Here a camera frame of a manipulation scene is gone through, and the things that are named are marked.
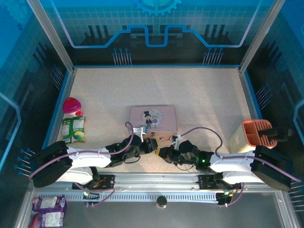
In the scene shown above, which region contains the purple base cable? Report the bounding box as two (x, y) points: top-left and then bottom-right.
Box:
(217, 182), (245, 208)
(73, 182), (116, 206)

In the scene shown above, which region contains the green snack bag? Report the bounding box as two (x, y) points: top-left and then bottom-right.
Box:
(61, 115), (86, 144)

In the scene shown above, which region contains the aluminium mounting rail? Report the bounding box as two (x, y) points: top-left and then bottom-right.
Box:
(53, 172), (251, 191)

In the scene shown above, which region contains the purple snack bag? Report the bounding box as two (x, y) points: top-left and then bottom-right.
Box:
(28, 210), (66, 228)
(32, 194), (67, 215)

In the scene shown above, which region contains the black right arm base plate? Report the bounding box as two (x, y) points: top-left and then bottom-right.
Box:
(198, 174), (241, 190)

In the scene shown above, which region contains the white slotted cable duct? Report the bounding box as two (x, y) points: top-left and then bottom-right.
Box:
(38, 191), (219, 203)

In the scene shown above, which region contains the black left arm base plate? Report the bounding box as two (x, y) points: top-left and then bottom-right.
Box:
(72, 174), (116, 190)

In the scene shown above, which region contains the orange slotted rack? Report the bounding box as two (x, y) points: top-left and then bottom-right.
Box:
(241, 119), (278, 149)

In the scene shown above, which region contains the black tool in rack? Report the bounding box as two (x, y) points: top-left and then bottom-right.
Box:
(258, 127), (294, 143)

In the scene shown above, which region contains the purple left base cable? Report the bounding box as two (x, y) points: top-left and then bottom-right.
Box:
(73, 182), (116, 206)

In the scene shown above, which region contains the aluminium frame post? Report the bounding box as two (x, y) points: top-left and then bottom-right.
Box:
(238, 0), (286, 74)
(26, 0), (77, 73)

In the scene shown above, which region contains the pink strawberry yogurt cup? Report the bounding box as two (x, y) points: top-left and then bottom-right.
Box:
(62, 97), (84, 117)

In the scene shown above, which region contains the pink wedding couple tin box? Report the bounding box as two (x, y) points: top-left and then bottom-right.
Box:
(129, 105), (179, 143)

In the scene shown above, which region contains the black round knob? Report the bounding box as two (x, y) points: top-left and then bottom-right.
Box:
(156, 195), (168, 209)

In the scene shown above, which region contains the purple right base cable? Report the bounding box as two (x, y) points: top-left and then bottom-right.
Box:
(217, 182), (245, 208)

